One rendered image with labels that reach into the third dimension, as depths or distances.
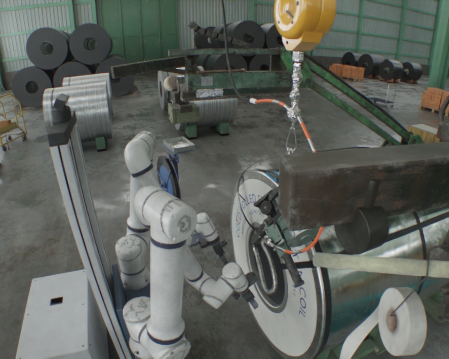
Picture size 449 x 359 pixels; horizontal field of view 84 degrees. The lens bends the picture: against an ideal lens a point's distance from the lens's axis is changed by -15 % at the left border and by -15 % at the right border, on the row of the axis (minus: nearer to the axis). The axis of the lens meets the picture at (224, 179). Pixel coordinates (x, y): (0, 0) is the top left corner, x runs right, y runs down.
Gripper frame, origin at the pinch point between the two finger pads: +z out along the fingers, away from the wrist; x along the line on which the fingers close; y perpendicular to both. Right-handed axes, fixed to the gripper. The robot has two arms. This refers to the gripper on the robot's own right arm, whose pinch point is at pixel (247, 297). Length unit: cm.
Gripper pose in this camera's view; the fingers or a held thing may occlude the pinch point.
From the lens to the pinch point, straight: 164.5
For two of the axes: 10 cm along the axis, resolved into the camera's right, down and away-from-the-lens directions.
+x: 5.1, 4.8, -7.2
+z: 2.9, 6.8, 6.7
